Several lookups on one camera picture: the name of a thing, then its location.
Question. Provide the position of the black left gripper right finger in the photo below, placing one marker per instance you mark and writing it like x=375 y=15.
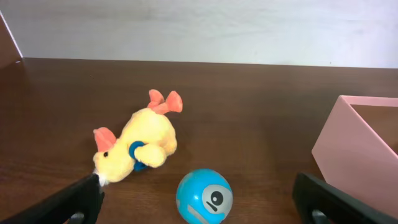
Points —
x=319 y=202

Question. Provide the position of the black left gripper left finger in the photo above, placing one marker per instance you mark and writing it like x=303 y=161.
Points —
x=80 y=202

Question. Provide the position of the pink open cardboard box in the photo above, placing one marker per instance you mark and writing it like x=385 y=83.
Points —
x=356 y=150

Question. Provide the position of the yellow plush bunny toy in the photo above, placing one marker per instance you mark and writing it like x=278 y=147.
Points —
x=146 y=140

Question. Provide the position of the blue robot ball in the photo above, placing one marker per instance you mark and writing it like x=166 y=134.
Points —
x=204 y=196

